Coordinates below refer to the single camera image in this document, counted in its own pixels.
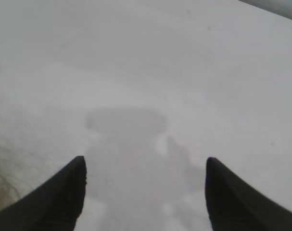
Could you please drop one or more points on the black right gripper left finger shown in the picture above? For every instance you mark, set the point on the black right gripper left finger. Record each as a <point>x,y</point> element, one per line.
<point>44,207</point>

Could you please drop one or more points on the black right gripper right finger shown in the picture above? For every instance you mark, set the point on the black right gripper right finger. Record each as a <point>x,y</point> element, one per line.
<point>237,204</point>

